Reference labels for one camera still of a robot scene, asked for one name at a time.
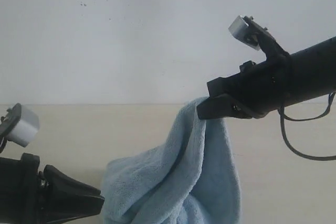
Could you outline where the light blue terry towel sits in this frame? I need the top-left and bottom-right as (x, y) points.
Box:
(101, 99), (242, 223)

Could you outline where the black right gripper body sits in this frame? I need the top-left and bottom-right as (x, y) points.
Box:
(228, 23), (289, 118)

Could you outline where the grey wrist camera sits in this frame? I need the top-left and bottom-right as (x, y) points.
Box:
(7, 103), (40, 147)
(228, 15), (260, 51)

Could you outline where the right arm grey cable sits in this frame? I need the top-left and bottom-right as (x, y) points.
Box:
(278, 90), (336, 161)

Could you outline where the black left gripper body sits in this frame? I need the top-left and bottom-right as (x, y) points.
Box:
(0, 103), (43, 224)

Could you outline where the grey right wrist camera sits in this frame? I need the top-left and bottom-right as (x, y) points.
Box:
(228, 15), (260, 51)

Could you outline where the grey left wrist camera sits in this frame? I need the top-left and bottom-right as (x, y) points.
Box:
(7, 103), (40, 147)

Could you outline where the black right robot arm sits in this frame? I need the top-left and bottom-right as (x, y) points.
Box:
(197, 25), (335, 120)

